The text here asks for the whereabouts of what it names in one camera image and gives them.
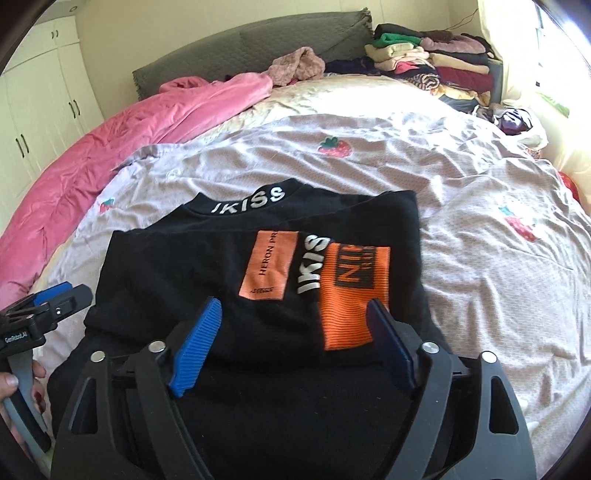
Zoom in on white curtain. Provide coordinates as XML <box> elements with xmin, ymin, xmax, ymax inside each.
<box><xmin>478</xmin><ymin>0</ymin><xmax>591</xmax><ymax>185</ymax></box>

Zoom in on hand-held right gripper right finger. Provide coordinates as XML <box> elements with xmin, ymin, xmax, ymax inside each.
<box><xmin>366</xmin><ymin>298</ymin><xmax>539</xmax><ymax>480</ymax></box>

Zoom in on pink quilt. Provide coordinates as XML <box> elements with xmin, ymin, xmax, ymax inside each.
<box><xmin>0</xmin><ymin>74</ymin><xmax>273</xmax><ymax>305</ymax></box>

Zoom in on white wardrobe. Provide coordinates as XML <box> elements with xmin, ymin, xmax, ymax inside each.
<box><xmin>0</xmin><ymin>16</ymin><xmax>105</xmax><ymax>227</ymax></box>

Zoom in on person's left hand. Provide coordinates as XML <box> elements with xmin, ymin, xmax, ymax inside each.
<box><xmin>0</xmin><ymin>361</ymin><xmax>48</xmax><ymax>446</ymax></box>

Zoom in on pink fuzzy garment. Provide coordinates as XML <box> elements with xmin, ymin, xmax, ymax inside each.
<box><xmin>269</xmin><ymin>46</ymin><xmax>326</xmax><ymax>88</ymax></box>

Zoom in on dark purple cloth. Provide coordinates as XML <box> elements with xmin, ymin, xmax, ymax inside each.
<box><xmin>323</xmin><ymin>58</ymin><xmax>382</xmax><ymax>77</ymax></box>

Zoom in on pink printed bedsheet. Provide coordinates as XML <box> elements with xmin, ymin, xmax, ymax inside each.
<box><xmin>28</xmin><ymin>74</ymin><xmax>591</xmax><ymax>444</ymax></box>

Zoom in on black sweater with orange patches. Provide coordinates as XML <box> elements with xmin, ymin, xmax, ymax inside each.
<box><xmin>46</xmin><ymin>178</ymin><xmax>462</xmax><ymax>480</ymax></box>

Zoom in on grey quilted headboard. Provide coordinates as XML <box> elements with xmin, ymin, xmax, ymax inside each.
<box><xmin>133</xmin><ymin>8</ymin><xmax>374</xmax><ymax>100</ymax></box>

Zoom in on stack of folded clothes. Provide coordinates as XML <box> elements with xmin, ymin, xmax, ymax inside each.
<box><xmin>365</xmin><ymin>22</ymin><xmax>497</xmax><ymax>109</ymax></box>

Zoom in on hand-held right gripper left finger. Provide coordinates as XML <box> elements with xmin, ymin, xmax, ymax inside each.
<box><xmin>51</xmin><ymin>296</ymin><xmax>223</xmax><ymax>480</ymax></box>

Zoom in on white plastic bag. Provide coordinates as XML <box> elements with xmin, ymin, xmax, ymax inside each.
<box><xmin>480</xmin><ymin>104</ymin><xmax>550</xmax><ymax>148</ymax></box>

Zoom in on red object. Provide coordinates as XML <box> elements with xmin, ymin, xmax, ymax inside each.
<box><xmin>556</xmin><ymin>171</ymin><xmax>583</xmax><ymax>204</ymax></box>

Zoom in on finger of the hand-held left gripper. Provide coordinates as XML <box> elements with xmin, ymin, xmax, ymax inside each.
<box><xmin>31</xmin><ymin>282</ymin><xmax>75</xmax><ymax>306</ymax></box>
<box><xmin>44</xmin><ymin>285</ymin><xmax>93</xmax><ymax>326</ymax></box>

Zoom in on thin wall cable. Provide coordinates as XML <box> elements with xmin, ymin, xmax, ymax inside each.
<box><xmin>441</xmin><ymin>6</ymin><xmax>480</xmax><ymax>34</ymax></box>

